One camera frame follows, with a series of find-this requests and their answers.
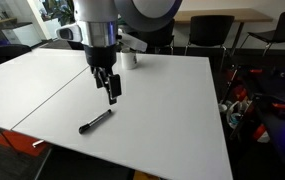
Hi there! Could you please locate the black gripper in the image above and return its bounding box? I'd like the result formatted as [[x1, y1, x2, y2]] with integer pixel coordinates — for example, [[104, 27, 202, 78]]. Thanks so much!
[[84, 45, 122, 105]]

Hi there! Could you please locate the black marker pen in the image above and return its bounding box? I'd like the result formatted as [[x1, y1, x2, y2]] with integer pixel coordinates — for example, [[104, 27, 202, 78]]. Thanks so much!
[[78, 109, 112, 134]]

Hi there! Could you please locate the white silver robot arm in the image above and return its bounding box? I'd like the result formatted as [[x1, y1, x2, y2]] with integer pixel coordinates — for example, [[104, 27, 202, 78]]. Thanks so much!
[[73, 0, 183, 105]]

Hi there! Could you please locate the white mug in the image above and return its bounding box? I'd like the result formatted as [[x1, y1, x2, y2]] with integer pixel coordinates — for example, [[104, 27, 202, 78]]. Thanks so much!
[[120, 49, 137, 70]]

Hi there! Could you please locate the green potted plant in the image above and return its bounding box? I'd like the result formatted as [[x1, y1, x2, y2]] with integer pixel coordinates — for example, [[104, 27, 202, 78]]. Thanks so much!
[[48, 0, 75, 26]]

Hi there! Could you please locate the white cabinet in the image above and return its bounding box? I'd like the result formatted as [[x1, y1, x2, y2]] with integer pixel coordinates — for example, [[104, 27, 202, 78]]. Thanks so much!
[[2, 22, 41, 47]]

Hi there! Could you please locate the black chair centre right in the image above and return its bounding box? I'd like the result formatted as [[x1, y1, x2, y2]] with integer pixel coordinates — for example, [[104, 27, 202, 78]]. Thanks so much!
[[184, 15, 235, 57]]

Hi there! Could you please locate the black chair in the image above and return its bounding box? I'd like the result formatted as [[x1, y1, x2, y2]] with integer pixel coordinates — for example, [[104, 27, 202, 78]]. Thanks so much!
[[184, 15, 235, 57], [241, 12, 285, 56]]

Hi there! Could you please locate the wooden background table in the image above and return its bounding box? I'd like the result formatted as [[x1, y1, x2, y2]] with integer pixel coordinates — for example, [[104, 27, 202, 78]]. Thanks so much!
[[173, 7, 274, 58]]

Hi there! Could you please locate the black side table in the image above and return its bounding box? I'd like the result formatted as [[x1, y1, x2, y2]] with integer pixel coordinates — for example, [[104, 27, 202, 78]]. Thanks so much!
[[230, 70, 285, 162]]

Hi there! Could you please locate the black chair far right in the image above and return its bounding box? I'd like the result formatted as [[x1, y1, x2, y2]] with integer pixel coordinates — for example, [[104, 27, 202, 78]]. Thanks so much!
[[241, 12, 285, 56]]

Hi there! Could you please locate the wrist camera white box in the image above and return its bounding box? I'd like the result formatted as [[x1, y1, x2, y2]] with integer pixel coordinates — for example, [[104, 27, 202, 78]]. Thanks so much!
[[56, 24, 83, 42]]

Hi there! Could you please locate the orange clamp handle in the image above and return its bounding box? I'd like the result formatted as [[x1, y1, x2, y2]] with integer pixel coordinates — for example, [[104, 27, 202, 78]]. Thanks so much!
[[272, 103, 285, 110]]

